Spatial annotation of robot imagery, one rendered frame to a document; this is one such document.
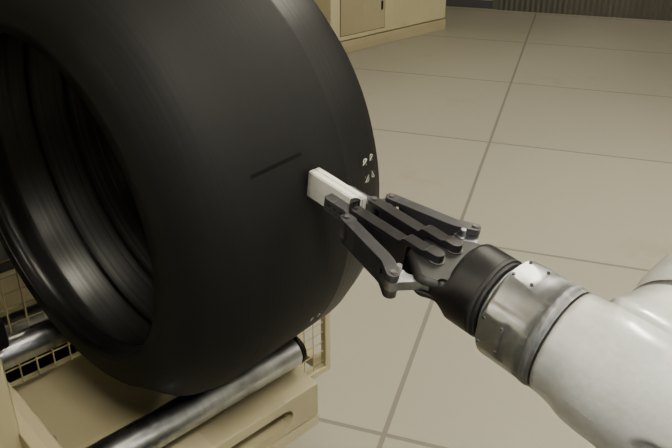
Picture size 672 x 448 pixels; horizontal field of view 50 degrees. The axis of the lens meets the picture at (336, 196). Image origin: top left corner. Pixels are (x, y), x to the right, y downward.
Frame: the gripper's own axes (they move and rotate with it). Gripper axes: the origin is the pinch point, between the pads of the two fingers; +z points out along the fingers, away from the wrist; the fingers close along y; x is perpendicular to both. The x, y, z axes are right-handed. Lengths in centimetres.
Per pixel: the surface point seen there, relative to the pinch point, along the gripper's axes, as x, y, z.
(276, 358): 34.1, -4.2, 11.6
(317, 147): -2.6, -1.9, 5.2
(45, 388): 49, 17, 40
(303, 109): -6.2, -1.4, 7.2
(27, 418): 32.1, 26.3, 20.5
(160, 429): 34.3, 14.4, 11.2
